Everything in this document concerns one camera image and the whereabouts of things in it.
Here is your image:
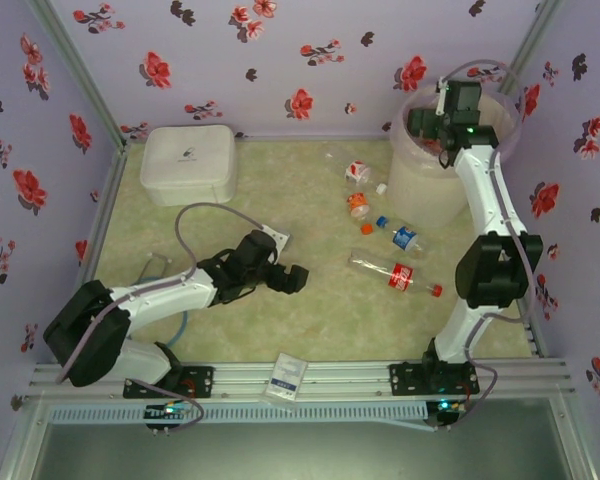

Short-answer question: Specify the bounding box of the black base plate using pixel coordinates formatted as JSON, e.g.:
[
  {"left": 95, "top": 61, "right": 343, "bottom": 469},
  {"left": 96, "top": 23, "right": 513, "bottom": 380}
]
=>
[
  {"left": 388, "top": 360, "right": 480, "bottom": 397},
  {"left": 123, "top": 365, "right": 215, "bottom": 400}
]

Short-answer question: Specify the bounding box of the white zip case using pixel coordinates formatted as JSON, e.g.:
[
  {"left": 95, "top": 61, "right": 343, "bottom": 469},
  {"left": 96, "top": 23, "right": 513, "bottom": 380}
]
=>
[{"left": 139, "top": 124, "right": 240, "bottom": 206}]

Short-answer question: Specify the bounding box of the left controller board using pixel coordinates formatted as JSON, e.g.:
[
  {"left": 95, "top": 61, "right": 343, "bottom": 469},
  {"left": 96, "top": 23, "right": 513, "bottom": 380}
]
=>
[{"left": 144, "top": 402, "right": 194, "bottom": 436}]

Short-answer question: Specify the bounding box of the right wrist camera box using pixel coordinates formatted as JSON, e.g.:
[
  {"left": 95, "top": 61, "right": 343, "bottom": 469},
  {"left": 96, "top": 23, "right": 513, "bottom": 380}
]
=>
[{"left": 436, "top": 78, "right": 452, "bottom": 119}]

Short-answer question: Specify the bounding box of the wide aluminium base rail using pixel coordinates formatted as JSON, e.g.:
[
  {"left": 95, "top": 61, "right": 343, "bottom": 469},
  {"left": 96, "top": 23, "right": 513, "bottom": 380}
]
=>
[{"left": 28, "top": 358, "right": 574, "bottom": 402}]

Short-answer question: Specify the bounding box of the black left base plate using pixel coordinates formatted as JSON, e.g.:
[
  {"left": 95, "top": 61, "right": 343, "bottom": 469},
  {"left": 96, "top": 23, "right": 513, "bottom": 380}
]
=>
[{"left": 123, "top": 365, "right": 215, "bottom": 400}]

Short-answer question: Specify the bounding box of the right controller board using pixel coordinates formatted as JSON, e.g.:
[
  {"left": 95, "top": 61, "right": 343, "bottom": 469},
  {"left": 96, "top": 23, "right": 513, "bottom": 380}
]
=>
[{"left": 432, "top": 397, "right": 469, "bottom": 431}]

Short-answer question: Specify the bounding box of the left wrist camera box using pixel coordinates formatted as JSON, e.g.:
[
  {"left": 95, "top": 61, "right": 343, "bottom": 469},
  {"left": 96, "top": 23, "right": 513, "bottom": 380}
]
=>
[{"left": 262, "top": 224, "right": 292, "bottom": 254}]

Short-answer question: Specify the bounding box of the cola bottle red cap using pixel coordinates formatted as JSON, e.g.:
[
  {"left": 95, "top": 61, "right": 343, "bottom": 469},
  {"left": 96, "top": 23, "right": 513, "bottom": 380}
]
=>
[{"left": 348, "top": 249, "right": 444, "bottom": 299}]

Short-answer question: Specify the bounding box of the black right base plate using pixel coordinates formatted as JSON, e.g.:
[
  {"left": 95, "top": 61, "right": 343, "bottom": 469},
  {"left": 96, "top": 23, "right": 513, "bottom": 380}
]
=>
[{"left": 388, "top": 360, "right": 480, "bottom": 397}]

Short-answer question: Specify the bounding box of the white slotted cable duct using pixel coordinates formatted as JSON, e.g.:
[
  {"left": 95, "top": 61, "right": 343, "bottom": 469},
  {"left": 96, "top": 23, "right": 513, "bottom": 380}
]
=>
[{"left": 47, "top": 402, "right": 429, "bottom": 426}]

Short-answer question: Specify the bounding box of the bottle with orange label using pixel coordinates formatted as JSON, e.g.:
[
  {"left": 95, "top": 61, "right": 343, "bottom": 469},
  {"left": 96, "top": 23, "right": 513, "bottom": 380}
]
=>
[{"left": 347, "top": 192, "right": 372, "bottom": 221}]

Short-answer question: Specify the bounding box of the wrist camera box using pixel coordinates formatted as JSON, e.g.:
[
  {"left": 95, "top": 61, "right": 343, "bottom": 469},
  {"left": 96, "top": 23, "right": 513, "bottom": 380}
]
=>
[
  {"left": 436, "top": 78, "right": 452, "bottom": 119},
  {"left": 262, "top": 224, "right": 292, "bottom": 254}
]

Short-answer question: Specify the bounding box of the crushed bottle red white label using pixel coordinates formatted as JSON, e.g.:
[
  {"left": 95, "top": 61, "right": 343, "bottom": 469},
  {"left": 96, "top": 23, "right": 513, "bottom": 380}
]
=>
[{"left": 324, "top": 152, "right": 377, "bottom": 187}]

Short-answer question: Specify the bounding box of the aluminium frame post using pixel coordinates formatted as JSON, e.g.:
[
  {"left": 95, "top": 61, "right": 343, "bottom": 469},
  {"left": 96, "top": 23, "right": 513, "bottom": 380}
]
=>
[
  {"left": 499, "top": 0, "right": 566, "bottom": 89},
  {"left": 27, "top": 0, "right": 130, "bottom": 146}
]

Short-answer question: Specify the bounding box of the plastic bag with card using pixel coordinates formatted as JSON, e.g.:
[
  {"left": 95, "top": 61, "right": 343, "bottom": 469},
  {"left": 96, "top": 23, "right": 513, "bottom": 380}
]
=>
[{"left": 260, "top": 352, "right": 310, "bottom": 405}]

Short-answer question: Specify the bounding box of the blue label bottle blue cap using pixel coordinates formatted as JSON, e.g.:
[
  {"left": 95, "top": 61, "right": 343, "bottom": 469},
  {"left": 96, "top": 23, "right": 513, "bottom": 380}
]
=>
[{"left": 375, "top": 214, "right": 426, "bottom": 259}]

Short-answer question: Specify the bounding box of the controller board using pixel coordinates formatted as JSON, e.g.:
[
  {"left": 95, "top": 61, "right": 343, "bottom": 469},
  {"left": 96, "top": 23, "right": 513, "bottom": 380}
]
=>
[
  {"left": 144, "top": 402, "right": 194, "bottom": 436},
  {"left": 432, "top": 397, "right": 469, "bottom": 431}
]

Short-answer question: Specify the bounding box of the white round bin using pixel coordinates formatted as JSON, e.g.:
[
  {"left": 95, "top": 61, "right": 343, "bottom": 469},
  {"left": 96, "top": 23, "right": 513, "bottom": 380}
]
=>
[{"left": 387, "top": 139, "right": 474, "bottom": 229}]

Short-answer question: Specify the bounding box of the grey left arm cable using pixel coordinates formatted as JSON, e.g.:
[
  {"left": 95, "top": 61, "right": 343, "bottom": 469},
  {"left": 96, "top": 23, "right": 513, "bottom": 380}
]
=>
[{"left": 54, "top": 201, "right": 276, "bottom": 434}]

